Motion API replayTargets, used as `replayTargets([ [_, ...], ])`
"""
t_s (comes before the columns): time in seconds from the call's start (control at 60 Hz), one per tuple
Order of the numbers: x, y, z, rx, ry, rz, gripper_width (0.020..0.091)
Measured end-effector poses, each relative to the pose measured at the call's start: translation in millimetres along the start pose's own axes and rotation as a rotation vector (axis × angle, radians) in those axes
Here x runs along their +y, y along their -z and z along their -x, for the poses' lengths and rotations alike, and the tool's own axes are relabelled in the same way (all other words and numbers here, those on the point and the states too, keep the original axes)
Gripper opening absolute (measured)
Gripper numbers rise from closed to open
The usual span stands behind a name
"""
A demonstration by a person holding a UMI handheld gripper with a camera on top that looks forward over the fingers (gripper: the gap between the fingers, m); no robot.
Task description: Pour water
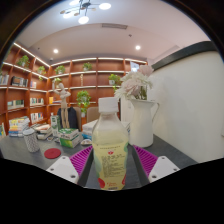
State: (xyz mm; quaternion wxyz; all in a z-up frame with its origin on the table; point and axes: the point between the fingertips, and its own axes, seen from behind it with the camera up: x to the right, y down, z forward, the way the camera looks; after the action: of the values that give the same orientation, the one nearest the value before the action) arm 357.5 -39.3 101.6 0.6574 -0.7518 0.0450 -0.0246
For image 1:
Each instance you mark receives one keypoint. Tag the ceiling air vent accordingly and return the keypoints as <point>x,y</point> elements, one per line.
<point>114,26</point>

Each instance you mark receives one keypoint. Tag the round recessed ceiling light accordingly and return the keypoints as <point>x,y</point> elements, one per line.
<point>55,51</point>
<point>137,47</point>

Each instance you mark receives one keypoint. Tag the wooden shelf unit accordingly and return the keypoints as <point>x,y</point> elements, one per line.
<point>90,80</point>

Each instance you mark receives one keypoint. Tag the dark chair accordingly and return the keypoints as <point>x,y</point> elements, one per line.
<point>72,118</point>

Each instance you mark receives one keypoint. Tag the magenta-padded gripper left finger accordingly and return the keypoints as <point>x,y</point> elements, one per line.
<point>63,168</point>

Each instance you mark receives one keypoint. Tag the stack of dark books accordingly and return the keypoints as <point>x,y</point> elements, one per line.
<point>42,130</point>

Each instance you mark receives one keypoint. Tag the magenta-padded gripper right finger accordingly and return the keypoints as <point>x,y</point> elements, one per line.
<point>163,168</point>

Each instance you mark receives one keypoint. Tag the pink and white flower bouquet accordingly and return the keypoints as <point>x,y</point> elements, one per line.
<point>133,85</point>

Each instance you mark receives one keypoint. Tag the clear bottle with yellow drink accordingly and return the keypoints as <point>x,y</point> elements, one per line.
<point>110,146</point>

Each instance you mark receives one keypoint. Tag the small round printed trinket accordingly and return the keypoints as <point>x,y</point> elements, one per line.
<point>86,142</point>

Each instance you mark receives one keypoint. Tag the white pitcher vase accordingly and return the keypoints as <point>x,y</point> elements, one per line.
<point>140,126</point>

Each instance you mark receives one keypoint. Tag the tall green and white carton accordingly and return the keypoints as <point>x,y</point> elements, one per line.
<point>54,126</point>

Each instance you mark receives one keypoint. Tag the green and white tissue box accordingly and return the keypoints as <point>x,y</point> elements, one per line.
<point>70,137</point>

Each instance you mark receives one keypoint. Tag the flat round red coaster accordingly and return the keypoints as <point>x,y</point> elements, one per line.
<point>52,153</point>

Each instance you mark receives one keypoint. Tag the ceiling lamp with round bulbs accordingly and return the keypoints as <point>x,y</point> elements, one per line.
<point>83,11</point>

